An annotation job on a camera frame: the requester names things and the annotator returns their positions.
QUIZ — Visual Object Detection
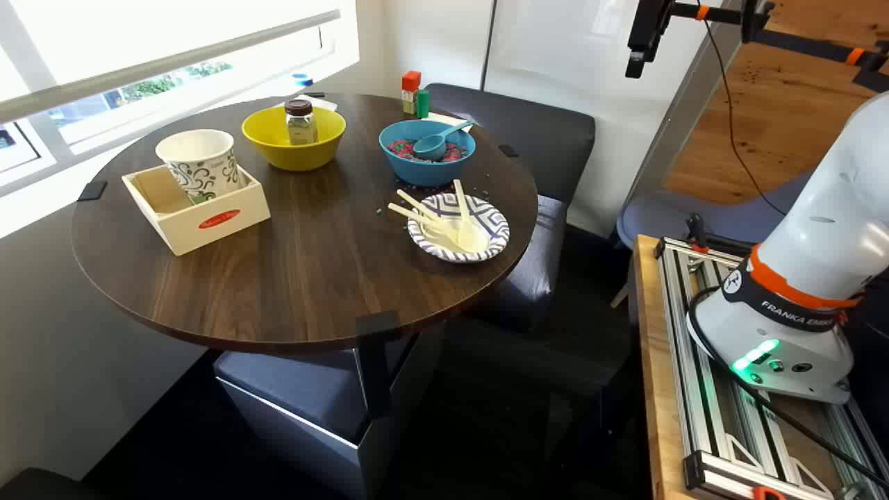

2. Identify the black table leg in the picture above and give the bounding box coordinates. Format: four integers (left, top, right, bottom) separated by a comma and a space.
357, 330, 403, 424

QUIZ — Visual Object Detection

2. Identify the patterned paper coffee cup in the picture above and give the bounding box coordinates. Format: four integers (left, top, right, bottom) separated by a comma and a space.
153, 127, 253, 206

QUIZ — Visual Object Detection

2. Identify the black and white patterned bowl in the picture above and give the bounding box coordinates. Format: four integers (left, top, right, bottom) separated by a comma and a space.
405, 188, 514, 266

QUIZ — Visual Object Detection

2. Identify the wooden bench top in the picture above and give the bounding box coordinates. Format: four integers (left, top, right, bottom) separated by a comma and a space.
630, 233, 698, 500

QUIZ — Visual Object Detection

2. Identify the grey blue chair seat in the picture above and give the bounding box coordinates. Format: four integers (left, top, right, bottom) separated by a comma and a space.
615, 176, 808, 255

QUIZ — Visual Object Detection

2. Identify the black table edge clip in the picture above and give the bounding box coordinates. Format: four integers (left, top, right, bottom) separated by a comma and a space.
75, 178, 112, 206

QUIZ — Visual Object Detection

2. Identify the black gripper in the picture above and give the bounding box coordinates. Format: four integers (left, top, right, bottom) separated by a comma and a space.
622, 0, 678, 81

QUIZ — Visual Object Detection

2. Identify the colourful sprinkles pile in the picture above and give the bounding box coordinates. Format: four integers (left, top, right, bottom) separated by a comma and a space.
387, 135, 466, 167

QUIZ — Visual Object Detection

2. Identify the yellow bowl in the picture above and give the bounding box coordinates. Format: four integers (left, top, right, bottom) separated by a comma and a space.
239, 102, 351, 176

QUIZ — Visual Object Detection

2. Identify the grey metal stand pole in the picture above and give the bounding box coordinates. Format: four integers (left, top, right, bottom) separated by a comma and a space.
628, 16, 748, 212

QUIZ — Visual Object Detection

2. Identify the glass jar with dark lid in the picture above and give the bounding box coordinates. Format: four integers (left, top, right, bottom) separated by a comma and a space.
284, 95, 319, 148

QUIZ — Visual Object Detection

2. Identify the cream plastic utensil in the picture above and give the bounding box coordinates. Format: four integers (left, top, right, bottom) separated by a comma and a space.
394, 185, 466, 247
450, 176, 479, 251
385, 199, 461, 251

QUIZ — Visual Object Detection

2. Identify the blue plastic spoon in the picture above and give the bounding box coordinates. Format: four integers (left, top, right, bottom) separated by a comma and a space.
412, 119, 476, 162

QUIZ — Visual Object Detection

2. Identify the aluminium profile base frame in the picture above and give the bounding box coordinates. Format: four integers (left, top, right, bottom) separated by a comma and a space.
653, 233, 889, 500

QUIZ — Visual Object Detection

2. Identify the thin black hanging cable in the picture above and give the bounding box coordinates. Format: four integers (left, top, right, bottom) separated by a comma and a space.
703, 16, 790, 220

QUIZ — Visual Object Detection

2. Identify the blue bowl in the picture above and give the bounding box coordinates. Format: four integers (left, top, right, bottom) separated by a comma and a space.
376, 117, 482, 188

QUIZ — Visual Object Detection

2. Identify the black boom with orange clamps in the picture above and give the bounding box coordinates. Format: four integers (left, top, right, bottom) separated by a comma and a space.
671, 0, 889, 95

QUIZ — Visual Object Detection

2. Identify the white wooden box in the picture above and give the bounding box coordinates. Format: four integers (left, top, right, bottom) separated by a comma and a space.
121, 162, 273, 259

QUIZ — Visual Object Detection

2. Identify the white paper piece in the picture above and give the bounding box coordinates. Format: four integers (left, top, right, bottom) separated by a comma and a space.
425, 109, 479, 130

